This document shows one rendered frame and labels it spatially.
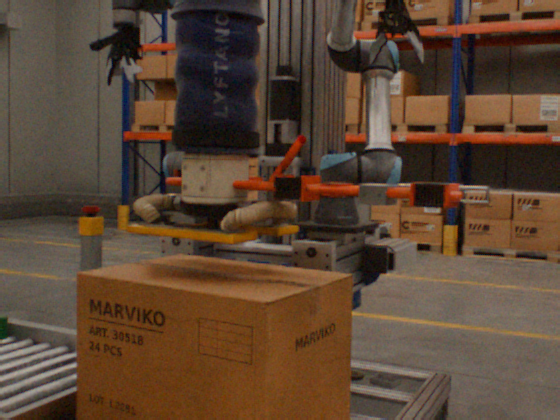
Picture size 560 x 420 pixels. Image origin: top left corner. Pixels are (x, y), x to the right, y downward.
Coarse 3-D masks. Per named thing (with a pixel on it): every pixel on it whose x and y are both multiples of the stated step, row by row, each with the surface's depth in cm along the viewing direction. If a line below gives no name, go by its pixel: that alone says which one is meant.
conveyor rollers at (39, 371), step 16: (0, 352) 230; (16, 352) 227; (32, 352) 231; (48, 352) 228; (64, 352) 233; (0, 368) 210; (16, 368) 215; (32, 368) 211; (48, 368) 215; (64, 368) 212; (0, 384) 199; (16, 384) 196; (32, 384) 199; (48, 384) 196; (64, 384) 199; (0, 400) 183; (16, 400) 184; (32, 400) 188
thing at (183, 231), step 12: (168, 216) 163; (132, 228) 164; (144, 228) 162; (156, 228) 160; (168, 228) 159; (180, 228) 158; (192, 228) 157; (204, 228) 157; (216, 228) 157; (204, 240) 153; (216, 240) 151; (228, 240) 149; (240, 240) 151; (252, 240) 156
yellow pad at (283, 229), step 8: (192, 224) 179; (200, 224) 177; (248, 224) 171; (256, 224) 170; (264, 224) 170; (280, 224) 171; (288, 224) 173; (256, 232) 168; (264, 232) 167; (272, 232) 166; (280, 232) 166; (288, 232) 169; (296, 232) 173
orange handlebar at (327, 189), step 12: (168, 180) 173; (180, 180) 171; (240, 180) 162; (252, 180) 165; (312, 192) 151; (324, 192) 150; (336, 192) 148; (348, 192) 146; (396, 192) 141; (408, 192) 139; (456, 192) 136
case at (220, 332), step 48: (96, 288) 164; (144, 288) 156; (192, 288) 150; (240, 288) 151; (288, 288) 152; (336, 288) 165; (96, 336) 164; (144, 336) 156; (192, 336) 149; (240, 336) 142; (288, 336) 146; (336, 336) 166; (96, 384) 165; (144, 384) 157; (192, 384) 149; (240, 384) 143; (288, 384) 146; (336, 384) 167
